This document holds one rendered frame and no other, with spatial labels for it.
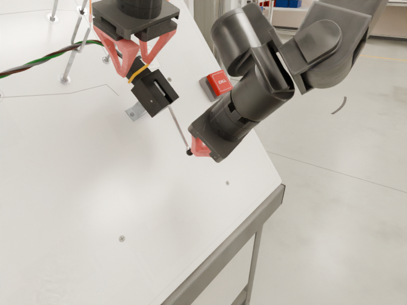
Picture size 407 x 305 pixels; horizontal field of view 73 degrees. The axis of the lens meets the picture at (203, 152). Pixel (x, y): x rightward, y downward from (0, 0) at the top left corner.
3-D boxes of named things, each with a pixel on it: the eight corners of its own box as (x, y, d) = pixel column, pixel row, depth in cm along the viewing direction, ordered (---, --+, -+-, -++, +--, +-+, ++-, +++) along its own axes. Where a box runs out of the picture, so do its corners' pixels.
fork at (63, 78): (72, 82, 44) (96, 26, 33) (63, 86, 43) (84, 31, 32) (65, 72, 44) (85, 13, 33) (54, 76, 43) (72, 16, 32)
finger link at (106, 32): (93, 68, 41) (89, 6, 34) (128, 52, 45) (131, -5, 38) (126, 94, 40) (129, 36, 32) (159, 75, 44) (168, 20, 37)
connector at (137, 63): (141, 94, 44) (146, 88, 42) (119, 70, 43) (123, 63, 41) (152, 84, 46) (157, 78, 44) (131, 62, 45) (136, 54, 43)
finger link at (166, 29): (108, 62, 43) (106, 2, 35) (140, 47, 47) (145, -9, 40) (139, 86, 41) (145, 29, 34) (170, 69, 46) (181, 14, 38)
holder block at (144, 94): (151, 118, 45) (163, 108, 42) (129, 90, 44) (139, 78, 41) (168, 106, 47) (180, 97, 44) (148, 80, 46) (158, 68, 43)
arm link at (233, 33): (349, 40, 24) (346, 71, 32) (292, -52, 27) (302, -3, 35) (234, 106, 29) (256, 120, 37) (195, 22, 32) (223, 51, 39)
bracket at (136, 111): (133, 121, 48) (145, 111, 44) (124, 111, 48) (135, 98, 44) (151, 110, 51) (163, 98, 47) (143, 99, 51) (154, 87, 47)
